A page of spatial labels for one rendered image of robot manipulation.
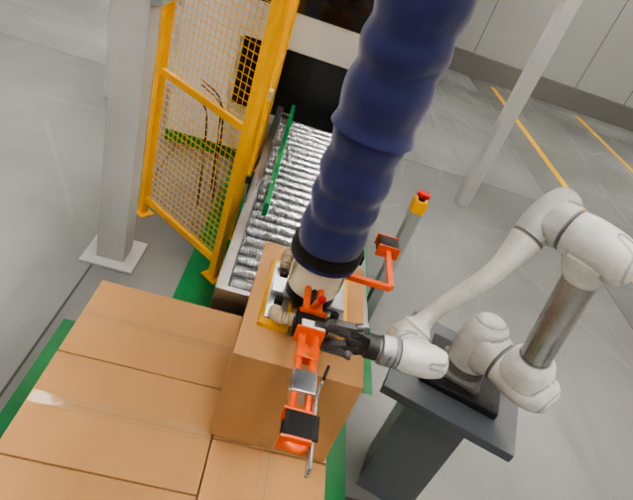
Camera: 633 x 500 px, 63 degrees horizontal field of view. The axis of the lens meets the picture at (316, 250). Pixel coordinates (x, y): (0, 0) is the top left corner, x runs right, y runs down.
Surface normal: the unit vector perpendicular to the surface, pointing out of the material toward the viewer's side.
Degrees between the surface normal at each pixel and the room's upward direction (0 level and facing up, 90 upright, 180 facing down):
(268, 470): 0
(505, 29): 90
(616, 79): 90
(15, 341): 0
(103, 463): 0
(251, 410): 90
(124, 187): 90
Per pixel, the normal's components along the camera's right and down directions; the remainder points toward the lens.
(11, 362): 0.29, -0.78
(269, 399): -0.08, 0.55
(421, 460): -0.38, 0.44
